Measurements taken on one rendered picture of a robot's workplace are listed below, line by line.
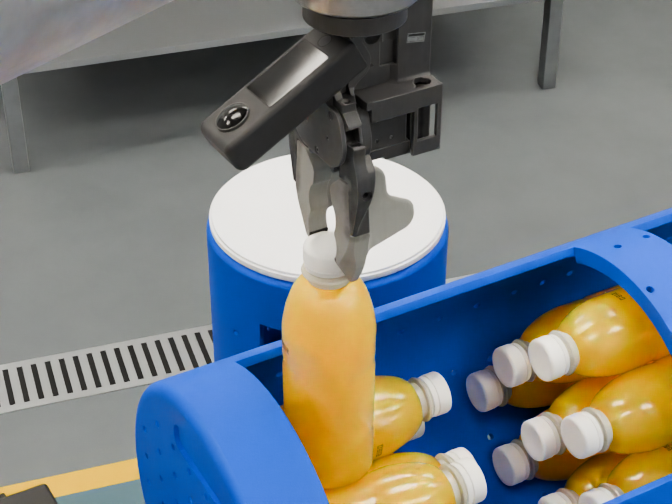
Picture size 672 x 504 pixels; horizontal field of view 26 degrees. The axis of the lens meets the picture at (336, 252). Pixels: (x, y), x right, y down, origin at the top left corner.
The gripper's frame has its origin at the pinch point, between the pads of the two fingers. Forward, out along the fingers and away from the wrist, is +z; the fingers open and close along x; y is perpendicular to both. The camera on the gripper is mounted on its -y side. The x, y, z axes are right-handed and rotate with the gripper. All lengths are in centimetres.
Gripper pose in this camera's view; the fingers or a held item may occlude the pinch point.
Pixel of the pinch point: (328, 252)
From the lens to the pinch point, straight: 107.8
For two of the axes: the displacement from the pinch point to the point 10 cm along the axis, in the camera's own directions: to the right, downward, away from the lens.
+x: -4.9, -4.9, 7.2
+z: 0.0, 8.3, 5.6
